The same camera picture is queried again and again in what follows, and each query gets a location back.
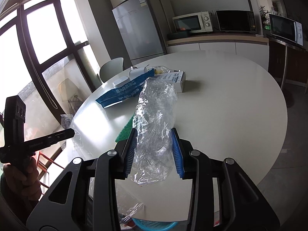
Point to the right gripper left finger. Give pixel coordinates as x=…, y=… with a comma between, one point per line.
x=127, y=148

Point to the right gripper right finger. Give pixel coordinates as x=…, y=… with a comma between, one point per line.
x=177, y=154

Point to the green yellow sponge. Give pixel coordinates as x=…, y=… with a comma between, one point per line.
x=125, y=132

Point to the clear plastic bag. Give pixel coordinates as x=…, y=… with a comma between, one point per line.
x=153, y=119

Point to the blue plastic snack wrapper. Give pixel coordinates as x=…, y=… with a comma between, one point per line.
x=126, y=91

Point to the blue plastic trash basket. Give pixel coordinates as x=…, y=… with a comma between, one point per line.
x=154, y=226

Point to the kitchen counter cabinet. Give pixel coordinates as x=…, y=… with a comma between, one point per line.
x=252, y=47

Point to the left hand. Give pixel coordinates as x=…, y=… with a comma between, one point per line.
x=24, y=185

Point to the white square container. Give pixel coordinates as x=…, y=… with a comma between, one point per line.
x=121, y=81

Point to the white round table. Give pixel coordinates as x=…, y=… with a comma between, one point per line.
x=230, y=107

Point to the white blue cardboard box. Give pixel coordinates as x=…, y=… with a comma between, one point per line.
x=176, y=78

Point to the pale green chair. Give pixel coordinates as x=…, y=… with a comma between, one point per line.
x=111, y=68

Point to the yellow snack wrapper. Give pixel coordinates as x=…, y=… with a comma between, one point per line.
x=161, y=70

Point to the white microwave oven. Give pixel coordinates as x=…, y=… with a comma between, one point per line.
x=195, y=23

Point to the black microwave oven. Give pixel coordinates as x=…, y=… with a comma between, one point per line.
x=236, y=21

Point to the silver refrigerator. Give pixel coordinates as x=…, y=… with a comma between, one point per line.
x=139, y=29

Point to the white black microwave right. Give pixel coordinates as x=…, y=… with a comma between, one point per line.
x=286, y=28

